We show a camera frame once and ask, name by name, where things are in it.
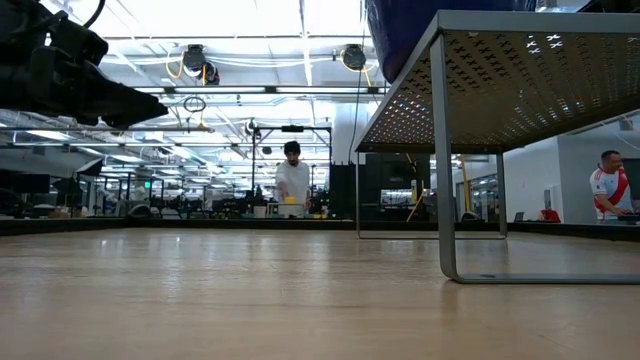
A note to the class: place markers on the blue mini bowl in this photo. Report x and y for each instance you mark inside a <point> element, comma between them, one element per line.
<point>410,35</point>

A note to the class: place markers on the red bag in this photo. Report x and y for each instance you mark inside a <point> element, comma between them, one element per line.
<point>550,216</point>

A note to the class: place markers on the small yellow object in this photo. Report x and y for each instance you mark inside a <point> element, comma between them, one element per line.
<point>290,200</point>

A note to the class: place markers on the black monitor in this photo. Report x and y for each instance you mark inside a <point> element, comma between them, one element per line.
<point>25,184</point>

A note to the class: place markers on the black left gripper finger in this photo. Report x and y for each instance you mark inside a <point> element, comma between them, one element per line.
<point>130,107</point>

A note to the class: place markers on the person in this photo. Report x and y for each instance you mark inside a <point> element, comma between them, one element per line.
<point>294,180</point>
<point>607,190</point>

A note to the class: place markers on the white container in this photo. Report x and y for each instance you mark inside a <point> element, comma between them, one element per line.
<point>290,210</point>

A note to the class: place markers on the black gantry frame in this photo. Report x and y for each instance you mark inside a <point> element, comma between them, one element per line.
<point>292,128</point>

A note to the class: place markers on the grey perforated metal shelf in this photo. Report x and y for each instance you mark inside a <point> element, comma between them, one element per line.
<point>500,90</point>

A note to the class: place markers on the black cabinet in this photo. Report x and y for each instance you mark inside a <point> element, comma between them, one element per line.
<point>345,190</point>

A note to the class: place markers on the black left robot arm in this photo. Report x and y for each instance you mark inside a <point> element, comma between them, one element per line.
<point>20,10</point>

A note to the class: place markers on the black aluminium table frame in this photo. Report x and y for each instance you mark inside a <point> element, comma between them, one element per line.
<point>150,226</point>

